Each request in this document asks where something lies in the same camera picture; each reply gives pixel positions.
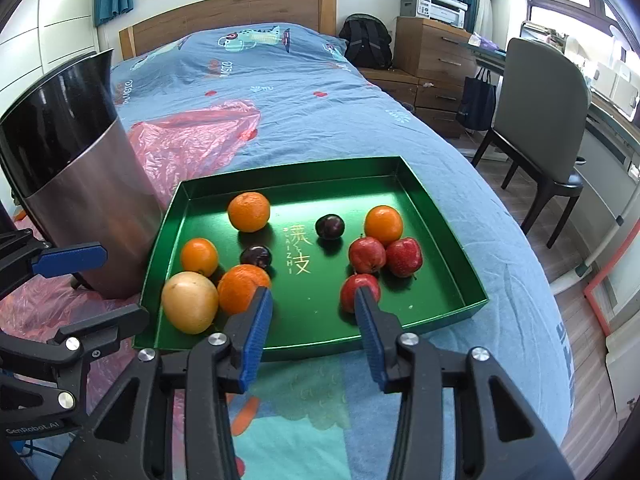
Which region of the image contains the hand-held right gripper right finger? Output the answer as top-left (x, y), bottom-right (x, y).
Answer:
top-left (352, 287), bottom-right (576, 480)

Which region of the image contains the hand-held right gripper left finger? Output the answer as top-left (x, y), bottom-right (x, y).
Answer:
top-left (57, 285), bottom-right (275, 480)

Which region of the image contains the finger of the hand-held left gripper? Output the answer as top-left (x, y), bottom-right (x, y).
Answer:
top-left (0, 229), bottom-right (108, 301)
top-left (47, 304), bottom-right (151, 361)

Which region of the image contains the orange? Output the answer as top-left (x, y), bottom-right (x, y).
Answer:
top-left (217, 264), bottom-right (272, 316)
top-left (180, 238), bottom-right (220, 278)
top-left (364, 205), bottom-right (404, 246)
top-left (228, 192), bottom-right (271, 233)

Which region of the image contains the small red apple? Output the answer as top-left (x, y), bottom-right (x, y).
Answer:
top-left (385, 237), bottom-right (424, 278)
top-left (348, 236), bottom-right (387, 275)
top-left (340, 273), bottom-right (382, 314)

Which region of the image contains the green tray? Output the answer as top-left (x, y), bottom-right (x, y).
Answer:
top-left (132, 156), bottom-right (489, 363)

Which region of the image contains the yellow round pear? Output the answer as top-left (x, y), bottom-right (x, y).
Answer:
top-left (161, 271), bottom-right (220, 335)

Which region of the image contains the dark purple plum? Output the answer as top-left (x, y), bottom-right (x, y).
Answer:
top-left (239, 245), bottom-right (273, 270)
top-left (315, 214), bottom-right (346, 239)

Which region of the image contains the black and silver kettle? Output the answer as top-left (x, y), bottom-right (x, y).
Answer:
top-left (0, 48), bottom-right (163, 300)

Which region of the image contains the pink plastic sheet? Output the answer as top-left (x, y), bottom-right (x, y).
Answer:
top-left (0, 101), bottom-right (263, 411)

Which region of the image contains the pink framed board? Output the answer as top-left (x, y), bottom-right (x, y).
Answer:
top-left (584, 259), bottom-right (640, 337)

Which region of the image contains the white wardrobe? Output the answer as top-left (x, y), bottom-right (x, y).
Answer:
top-left (0, 0), bottom-right (101, 61)

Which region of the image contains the low wooden bedside table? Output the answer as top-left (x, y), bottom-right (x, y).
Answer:
top-left (357, 65), bottom-right (421, 108)

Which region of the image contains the black tote bag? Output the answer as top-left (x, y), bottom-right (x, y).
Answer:
top-left (456, 67), bottom-right (497, 132)

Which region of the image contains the grey chair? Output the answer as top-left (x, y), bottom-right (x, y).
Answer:
top-left (472, 37), bottom-right (593, 250)

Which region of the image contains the wooden bed headboard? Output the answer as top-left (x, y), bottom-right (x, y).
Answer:
top-left (119, 0), bottom-right (338, 58)

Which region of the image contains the wooden drawer cabinet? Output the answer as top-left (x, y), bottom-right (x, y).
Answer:
top-left (392, 16), bottom-right (478, 140)

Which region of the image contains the black backpack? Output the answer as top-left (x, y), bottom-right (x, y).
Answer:
top-left (339, 13), bottom-right (393, 70)

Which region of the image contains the white printer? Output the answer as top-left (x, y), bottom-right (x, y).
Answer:
top-left (398, 0), bottom-right (469, 28)

